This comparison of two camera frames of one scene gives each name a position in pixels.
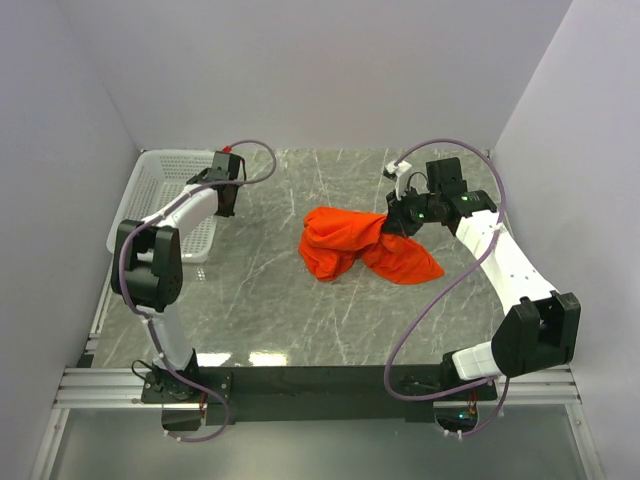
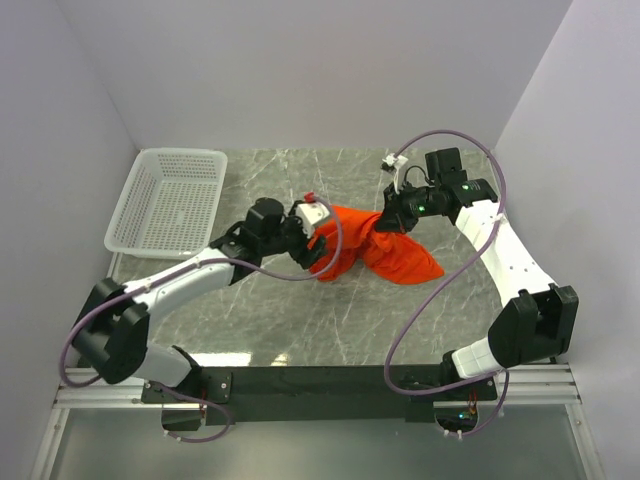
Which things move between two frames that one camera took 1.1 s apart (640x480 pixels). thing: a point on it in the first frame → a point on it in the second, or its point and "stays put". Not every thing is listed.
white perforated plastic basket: [157, 175] stays put
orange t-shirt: [333, 239] stays put
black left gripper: [226, 211] → [305, 255]
